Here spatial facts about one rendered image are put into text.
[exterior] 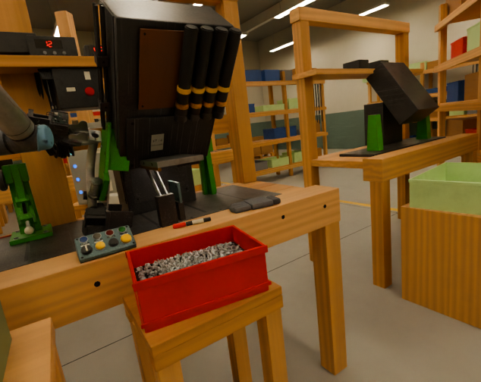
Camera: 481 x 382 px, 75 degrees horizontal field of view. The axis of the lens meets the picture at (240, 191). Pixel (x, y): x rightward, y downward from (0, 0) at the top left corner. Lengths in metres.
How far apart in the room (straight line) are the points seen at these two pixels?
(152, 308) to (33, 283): 0.34
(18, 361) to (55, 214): 0.87
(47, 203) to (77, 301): 0.63
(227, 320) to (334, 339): 0.95
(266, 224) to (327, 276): 0.45
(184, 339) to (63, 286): 0.38
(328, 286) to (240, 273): 0.79
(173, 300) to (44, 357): 0.25
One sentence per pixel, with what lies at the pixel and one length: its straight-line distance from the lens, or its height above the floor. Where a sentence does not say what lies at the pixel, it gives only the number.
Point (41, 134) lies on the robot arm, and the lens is 1.08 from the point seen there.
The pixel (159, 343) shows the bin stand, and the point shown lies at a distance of 0.72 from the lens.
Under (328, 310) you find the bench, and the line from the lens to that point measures 1.58.
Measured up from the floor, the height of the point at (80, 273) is 0.88.
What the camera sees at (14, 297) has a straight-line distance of 0.97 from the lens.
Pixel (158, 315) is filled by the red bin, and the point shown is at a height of 0.83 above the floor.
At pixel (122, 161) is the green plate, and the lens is 1.16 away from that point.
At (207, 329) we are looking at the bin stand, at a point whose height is 0.78.
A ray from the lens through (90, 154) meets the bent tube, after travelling 1.30.
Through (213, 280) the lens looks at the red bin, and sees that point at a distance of 0.75.
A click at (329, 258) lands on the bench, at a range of 1.45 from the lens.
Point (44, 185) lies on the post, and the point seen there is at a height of 1.07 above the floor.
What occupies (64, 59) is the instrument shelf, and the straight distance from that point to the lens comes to 1.42.
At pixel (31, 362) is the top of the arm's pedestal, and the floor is 0.85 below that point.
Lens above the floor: 1.21
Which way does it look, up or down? 12 degrees down
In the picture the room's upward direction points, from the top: 7 degrees counter-clockwise
